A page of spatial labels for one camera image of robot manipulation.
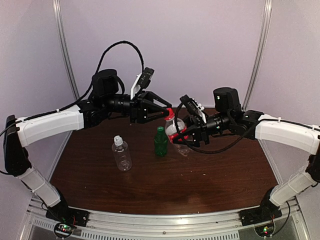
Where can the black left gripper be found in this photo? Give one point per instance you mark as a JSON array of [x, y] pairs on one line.
[[138, 107]]

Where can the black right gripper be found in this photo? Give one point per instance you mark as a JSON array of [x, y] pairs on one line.
[[200, 133]]

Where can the red label cola bottle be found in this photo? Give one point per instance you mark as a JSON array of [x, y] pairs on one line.
[[171, 132]]

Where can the red bottle cap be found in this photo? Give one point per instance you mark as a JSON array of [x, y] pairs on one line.
[[171, 114]]

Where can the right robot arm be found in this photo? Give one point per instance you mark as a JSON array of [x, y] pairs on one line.
[[254, 125]]

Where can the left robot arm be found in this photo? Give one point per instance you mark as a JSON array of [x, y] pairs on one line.
[[107, 97]]

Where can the green plastic bottle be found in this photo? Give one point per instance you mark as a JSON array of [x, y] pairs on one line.
[[160, 142]]

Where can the clear bottle white cap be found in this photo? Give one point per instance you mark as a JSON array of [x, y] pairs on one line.
[[121, 153]]

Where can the right circuit board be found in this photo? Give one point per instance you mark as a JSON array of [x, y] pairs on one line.
[[264, 230]]

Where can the circuit board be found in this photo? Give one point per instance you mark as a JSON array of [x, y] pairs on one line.
[[264, 230], [62, 230]]

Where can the left circuit board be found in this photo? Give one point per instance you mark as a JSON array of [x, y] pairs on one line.
[[62, 230]]

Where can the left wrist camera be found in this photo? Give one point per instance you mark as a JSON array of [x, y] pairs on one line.
[[141, 82]]

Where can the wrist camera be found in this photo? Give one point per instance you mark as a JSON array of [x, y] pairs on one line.
[[194, 108], [141, 82]]

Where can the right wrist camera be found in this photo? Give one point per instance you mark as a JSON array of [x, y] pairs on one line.
[[194, 108]]

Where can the front aluminium rail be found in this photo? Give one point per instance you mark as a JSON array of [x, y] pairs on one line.
[[223, 225]]

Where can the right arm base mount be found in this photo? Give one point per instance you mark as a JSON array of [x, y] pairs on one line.
[[260, 214]]

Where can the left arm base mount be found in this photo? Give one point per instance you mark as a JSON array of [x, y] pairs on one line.
[[77, 217]]

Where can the left aluminium frame post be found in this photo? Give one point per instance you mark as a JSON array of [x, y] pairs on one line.
[[64, 48]]

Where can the aluminium frame post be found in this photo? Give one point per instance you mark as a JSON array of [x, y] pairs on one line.
[[64, 48], [264, 31]]

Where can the right aluminium frame post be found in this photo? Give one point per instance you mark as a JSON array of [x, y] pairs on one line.
[[264, 31]]

